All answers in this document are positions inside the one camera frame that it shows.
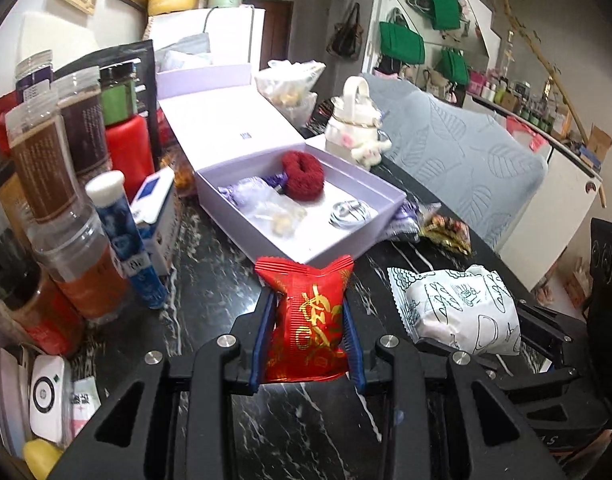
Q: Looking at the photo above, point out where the white bread snack packet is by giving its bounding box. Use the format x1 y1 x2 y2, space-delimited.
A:
387 264 521 356

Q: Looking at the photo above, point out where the green brown snack packet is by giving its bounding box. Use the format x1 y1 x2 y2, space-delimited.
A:
420 214 472 256

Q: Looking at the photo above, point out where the red gold candy packet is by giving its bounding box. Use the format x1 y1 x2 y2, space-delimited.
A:
255 255 354 382

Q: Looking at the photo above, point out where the dark red fluffy scrunchie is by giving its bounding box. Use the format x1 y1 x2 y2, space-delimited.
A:
281 151 324 202

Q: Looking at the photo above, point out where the silver purple snack packet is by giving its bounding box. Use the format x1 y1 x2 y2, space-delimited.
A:
379 200 442 242

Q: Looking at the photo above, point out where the white round device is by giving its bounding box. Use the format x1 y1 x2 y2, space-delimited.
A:
29 356 73 448

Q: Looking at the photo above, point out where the brown spice jar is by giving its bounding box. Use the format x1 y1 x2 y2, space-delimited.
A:
6 90 128 324

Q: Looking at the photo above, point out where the grey leaf pattern chair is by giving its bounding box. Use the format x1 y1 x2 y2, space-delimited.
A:
364 74 547 248

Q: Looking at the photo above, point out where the white blue medicine box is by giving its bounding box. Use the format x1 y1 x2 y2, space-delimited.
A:
130 167 181 276

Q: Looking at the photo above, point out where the blue tablet tube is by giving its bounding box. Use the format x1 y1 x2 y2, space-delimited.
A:
85 170 167 310

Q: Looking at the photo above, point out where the lilac open gift box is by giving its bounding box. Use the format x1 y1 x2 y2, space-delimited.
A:
156 64 406 266

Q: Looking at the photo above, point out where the red plastic container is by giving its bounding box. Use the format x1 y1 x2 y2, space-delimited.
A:
105 115 155 202

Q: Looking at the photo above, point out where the cream cartoon kettle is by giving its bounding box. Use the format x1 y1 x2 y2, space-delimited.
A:
324 76 392 170

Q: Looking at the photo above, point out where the green tote bag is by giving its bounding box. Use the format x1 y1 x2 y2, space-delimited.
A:
379 22 425 65

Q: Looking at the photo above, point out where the clear plastic food bag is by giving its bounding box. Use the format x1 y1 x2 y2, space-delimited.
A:
254 60 326 129

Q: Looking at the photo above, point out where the black menu stand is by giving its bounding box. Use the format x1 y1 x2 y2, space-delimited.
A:
54 39 162 171

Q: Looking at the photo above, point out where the white mini fridge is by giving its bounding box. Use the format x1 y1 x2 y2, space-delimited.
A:
144 6 265 73

